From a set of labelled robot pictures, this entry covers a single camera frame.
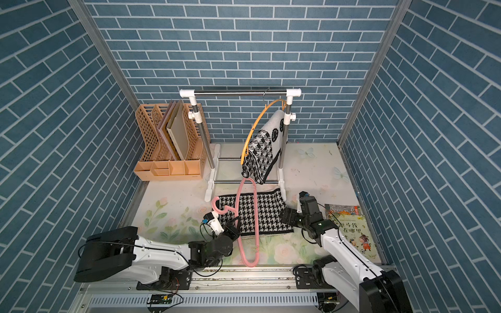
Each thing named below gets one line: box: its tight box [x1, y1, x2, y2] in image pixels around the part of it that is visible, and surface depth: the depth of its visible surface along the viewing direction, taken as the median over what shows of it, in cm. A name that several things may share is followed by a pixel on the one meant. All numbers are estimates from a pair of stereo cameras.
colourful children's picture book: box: [324, 203, 382, 263], surface depth 91 cm
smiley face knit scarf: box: [241, 109, 287, 185], surface depth 84 cm
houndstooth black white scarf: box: [219, 188, 295, 237], surface depth 91 cm
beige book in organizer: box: [166, 99, 190, 161], surface depth 94 cm
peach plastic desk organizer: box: [133, 101, 205, 182], surface depth 104 cm
